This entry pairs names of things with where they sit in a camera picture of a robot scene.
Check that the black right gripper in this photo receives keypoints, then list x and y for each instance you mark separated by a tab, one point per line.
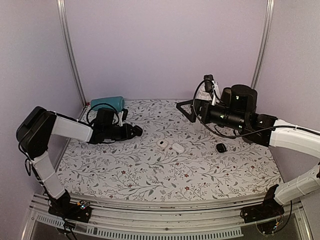
206	104

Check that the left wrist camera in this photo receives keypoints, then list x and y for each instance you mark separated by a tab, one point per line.
108	117

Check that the front aluminium rail base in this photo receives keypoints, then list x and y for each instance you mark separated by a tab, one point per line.
217	219

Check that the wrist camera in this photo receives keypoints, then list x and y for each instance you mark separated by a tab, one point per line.
108	117
211	87

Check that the small black earbud case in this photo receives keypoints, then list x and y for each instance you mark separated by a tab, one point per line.
221	148

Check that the left rear aluminium post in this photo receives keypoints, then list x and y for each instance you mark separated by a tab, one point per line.
61	7

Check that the beige earbud case with window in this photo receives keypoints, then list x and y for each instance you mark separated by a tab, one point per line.
162	144

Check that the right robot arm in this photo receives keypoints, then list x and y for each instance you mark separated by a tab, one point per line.
236	109

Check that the aluminium post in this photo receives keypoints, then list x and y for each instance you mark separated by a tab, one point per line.
267	25
61	7

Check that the right rear aluminium post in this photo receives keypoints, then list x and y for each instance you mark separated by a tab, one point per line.
267	25

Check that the white ribbed ceramic vase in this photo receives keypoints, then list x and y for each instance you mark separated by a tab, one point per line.
203	95

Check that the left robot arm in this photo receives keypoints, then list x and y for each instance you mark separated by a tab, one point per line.
35	133

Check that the blue ceramic cup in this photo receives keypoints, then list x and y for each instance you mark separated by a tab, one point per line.
117	102

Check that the tall black cylinder vase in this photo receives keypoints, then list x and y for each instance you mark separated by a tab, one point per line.
226	96

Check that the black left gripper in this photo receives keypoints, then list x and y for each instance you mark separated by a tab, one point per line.
127	135

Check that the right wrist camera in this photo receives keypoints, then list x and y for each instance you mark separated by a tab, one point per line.
211	87

